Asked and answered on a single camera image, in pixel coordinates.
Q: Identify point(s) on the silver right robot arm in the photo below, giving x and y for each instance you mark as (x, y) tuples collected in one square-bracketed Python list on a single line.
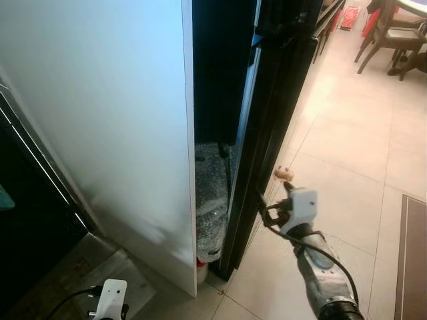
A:
[(320, 273)]

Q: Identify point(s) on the beige ribbed toy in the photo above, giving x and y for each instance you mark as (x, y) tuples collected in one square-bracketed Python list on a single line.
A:
[(284, 174)]

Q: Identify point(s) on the clear bubble wrap bundle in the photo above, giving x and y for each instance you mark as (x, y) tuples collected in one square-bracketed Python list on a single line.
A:
[(210, 206)]

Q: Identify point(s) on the white bottle red cap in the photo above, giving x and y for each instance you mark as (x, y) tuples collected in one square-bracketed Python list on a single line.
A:
[(201, 273)]

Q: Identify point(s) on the dark grey doormat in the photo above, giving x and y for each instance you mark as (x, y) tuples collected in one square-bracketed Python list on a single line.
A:
[(413, 266)]

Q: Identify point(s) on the black shoe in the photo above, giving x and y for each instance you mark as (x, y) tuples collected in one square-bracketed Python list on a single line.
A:
[(413, 63)]

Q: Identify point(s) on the small red patterned mat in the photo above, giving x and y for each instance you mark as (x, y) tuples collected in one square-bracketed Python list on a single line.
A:
[(350, 18)]

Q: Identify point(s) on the dark wooden chair red cushion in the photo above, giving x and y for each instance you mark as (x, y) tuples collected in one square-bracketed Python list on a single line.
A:
[(390, 33)]

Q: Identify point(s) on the pale round table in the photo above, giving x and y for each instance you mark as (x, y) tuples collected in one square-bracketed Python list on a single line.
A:
[(417, 5)]

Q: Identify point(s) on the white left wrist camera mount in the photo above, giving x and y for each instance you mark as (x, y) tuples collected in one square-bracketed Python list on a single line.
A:
[(112, 296)]

